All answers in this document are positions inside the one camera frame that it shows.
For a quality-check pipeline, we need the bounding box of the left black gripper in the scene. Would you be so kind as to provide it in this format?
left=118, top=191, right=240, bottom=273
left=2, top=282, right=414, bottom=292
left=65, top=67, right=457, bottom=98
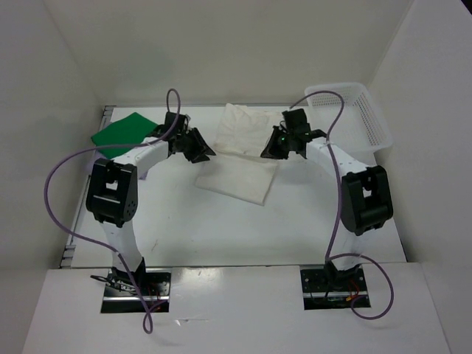
left=176, top=128, right=215, bottom=164

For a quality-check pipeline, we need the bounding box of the white t shirt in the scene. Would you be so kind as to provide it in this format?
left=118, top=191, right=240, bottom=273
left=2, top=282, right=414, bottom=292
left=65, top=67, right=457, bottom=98
left=195, top=103, right=282, bottom=206

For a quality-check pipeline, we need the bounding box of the green t shirt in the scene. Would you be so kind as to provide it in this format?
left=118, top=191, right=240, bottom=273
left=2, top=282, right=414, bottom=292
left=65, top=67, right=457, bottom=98
left=91, top=113, right=157, bottom=159

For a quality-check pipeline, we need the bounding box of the white plastic basket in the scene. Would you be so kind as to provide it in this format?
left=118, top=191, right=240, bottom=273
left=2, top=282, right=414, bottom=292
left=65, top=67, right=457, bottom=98
left=305, top=83, right=393, bottom=153

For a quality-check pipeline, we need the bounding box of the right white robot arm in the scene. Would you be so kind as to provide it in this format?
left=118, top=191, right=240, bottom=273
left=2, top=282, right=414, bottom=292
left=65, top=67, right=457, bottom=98
left=261, top=125, right=393, bottom=290

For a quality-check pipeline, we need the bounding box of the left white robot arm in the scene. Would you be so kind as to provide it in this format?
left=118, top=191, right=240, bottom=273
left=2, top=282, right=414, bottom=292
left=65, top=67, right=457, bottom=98
left=86, top=125, right=215, bottom=295

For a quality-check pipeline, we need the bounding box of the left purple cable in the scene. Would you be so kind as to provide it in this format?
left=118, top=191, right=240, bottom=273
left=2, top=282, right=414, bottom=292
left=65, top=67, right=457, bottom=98
left=43, top=88, right=182, bottom=335

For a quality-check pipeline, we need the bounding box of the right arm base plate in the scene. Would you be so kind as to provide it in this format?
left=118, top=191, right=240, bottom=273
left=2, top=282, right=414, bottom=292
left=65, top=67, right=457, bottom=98
left=300, top=265, right=371, bottom=310

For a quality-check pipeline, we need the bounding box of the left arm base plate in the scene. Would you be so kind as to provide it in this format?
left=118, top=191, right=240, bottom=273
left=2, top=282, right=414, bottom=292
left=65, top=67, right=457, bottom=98
left=91, top=269, right=171, bottom=314

